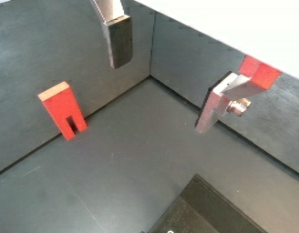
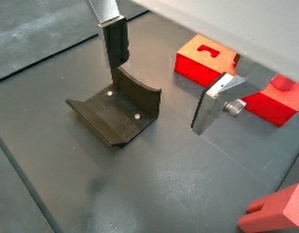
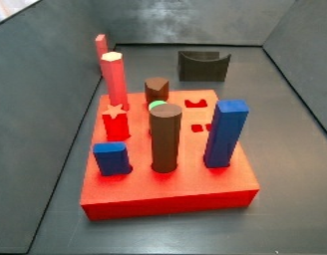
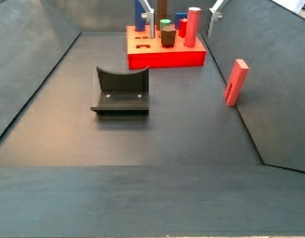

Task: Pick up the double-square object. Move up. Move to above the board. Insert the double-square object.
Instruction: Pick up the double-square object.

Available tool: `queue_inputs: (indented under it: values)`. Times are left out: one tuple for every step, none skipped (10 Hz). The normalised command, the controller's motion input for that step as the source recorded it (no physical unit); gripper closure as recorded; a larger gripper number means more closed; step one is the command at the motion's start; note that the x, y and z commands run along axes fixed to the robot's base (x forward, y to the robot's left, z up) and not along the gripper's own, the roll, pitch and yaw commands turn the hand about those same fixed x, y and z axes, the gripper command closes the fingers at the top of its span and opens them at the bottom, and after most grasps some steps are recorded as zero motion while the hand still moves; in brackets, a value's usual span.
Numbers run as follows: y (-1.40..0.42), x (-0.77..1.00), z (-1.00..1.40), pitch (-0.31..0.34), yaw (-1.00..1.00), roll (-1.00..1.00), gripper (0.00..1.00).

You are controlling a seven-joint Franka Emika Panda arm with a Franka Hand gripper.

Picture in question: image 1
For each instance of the red double-square peg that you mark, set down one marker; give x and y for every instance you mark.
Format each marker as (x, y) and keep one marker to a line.
(62, 106)

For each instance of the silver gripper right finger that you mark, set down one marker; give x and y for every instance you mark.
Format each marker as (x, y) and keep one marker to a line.
(229, 93)

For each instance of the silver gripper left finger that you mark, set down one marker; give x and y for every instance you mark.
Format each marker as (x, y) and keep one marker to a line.
(117, 26)

